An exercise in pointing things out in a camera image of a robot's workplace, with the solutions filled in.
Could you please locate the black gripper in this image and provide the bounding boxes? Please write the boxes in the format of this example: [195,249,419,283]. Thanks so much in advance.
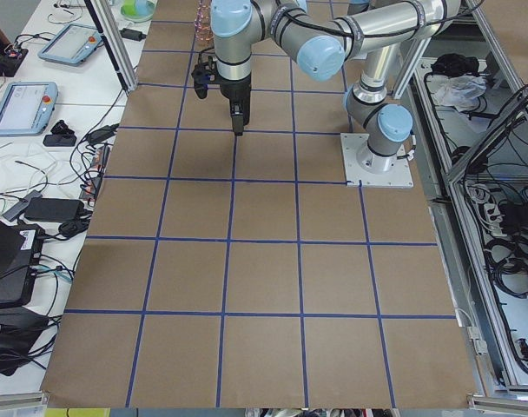
[220,74,252,136]

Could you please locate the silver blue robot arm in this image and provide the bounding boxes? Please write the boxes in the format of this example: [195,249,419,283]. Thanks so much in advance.
[208,1,460,136]

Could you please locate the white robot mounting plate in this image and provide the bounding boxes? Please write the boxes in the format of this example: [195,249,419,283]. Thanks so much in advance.
[340,133,413,189]

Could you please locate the black power adapter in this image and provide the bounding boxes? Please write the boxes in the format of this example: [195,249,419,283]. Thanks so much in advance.
[120,28,146,42]

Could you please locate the green plastic bowl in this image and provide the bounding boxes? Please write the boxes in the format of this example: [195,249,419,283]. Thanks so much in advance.
[120,0,156,23]

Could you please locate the teach pendant far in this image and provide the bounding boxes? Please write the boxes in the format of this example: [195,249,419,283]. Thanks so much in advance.
[37,23,102,66]

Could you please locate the teach pendant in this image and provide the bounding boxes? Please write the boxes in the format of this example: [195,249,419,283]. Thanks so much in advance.
[0,82,58,136]
[37,23,102,66]

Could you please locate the teach pendant near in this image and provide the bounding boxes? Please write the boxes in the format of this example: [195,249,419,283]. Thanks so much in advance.
[0,82,58,136]

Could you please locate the white crumpled cloth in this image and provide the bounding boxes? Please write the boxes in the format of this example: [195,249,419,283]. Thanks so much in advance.
[432,75,486,111]

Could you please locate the large black power brick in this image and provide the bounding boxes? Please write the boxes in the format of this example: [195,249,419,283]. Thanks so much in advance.
[24,197,83,222]

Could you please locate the black laptop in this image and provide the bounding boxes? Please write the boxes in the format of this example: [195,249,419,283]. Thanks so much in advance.
[0,221,44,308]

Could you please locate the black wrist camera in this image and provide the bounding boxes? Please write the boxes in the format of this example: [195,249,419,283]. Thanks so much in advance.
[191,62,215,99]

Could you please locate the copper wire wine basket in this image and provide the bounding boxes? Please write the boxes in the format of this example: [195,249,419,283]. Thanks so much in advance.
[195,0,213,47]

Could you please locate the aluminium frame post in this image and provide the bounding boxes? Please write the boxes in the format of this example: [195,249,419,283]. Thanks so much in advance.
[84,0,138,93]

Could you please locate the coiled black cables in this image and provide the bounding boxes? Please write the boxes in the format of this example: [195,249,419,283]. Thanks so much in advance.
[483,234,528,301]

